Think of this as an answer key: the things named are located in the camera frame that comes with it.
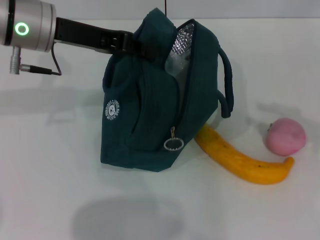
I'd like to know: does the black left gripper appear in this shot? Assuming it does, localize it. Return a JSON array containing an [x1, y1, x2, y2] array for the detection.
[[53, 16, 166, 62]]

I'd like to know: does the dark teal insulated lunch bag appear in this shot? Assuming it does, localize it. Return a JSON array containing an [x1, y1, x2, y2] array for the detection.
[[99, 7, 235, 174]]

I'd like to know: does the yellow banana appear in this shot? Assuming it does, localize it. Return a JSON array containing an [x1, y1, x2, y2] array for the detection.
[[194, 124, 296, 186]]

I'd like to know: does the dark left arm cable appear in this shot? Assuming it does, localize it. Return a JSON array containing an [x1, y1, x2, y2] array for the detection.
[[9, 46, 63, 76]]

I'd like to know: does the pink peach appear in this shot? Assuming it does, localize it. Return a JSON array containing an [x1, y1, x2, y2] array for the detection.
[[265, 117, 307, 158]]

